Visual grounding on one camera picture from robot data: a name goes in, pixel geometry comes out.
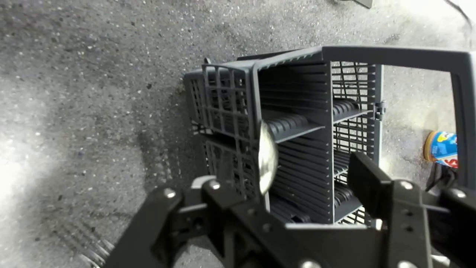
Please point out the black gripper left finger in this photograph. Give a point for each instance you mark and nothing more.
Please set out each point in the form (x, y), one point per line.
(215, 190)

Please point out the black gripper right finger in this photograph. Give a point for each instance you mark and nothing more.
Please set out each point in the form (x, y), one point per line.
(369, 183)

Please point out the silver metal spoon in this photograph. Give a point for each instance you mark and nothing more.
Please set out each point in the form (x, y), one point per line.
(268, 158)

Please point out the gray plastic cutlery box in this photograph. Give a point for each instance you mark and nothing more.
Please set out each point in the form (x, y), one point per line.
(302, 134)

